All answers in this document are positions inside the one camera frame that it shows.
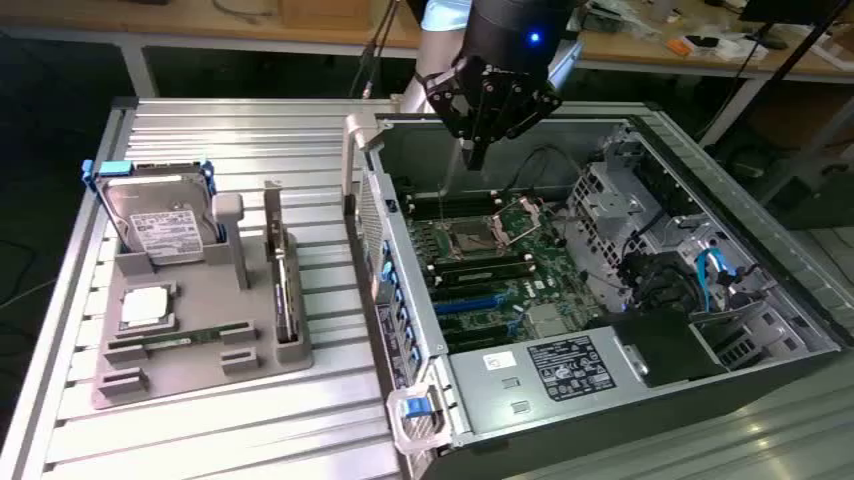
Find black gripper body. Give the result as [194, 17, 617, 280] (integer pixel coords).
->
[462, 0, 581, 81]

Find black graphics card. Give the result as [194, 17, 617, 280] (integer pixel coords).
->
[262, 179, 306, 346]

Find metal socket cover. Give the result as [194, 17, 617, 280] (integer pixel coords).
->
[491, 196, 546, 246]

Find metal disk bay cage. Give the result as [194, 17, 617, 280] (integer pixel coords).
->
[566, 159, 669, 266]

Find brown cardboard box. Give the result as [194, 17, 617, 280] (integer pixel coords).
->
[278, 0, 373, 29]

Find CPU socket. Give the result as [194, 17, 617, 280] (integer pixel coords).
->
[443, 219, 502, 259]

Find black RAM stick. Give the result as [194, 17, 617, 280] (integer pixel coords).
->
[433, 259, 535, 290]

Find green motherboard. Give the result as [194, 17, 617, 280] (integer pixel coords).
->
[393, 192, 609, 354]

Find blue expansion slot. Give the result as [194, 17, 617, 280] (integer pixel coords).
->
[433, 294, 506, 316]

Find wooden desk with clutter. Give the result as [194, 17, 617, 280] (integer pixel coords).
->
[571, 0, 854, 147]

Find black slanted pole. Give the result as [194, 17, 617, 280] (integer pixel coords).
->
[693, 0, 844, 147]

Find silver chipset heat sink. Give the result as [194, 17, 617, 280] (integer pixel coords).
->
[526, 305, 567, 340]

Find wooden desk with grey legs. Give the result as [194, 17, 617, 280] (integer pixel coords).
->
[0, 0, 423, 97]

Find black fan shroud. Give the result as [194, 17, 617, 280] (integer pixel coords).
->
[590, 309, 729, 389]

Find grey power supply unit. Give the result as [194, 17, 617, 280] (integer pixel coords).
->
[447, 327, 653, 436]

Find silver CPU chip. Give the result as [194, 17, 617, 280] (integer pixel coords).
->
[118, 288, 176, 331]

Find open black PC case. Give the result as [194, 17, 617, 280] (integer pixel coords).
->
[339, 112, 854, 480]

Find green RAM stick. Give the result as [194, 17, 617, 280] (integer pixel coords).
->
[110, 322, 249, 350]

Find grey parts rack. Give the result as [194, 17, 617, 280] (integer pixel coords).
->
[90, 192, 315, 411]

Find black wire in case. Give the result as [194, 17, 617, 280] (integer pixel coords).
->
[514, 144, 583, 194]

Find grey case corner bracket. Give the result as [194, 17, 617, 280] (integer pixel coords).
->
[386, 384, 450, 454]
[342, 112, 395, 151]

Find black cable with metal plug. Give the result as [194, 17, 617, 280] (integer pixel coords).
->
[347, 0, 397, 99]

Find grey thin cable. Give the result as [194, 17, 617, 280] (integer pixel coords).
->
[211, 0, 277, 26]

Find blue wire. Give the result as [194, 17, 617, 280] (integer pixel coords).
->
[693, 247, 740, 314]

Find hard disk with blue bracket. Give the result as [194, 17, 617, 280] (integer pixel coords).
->
[79, 158, 219, 266]

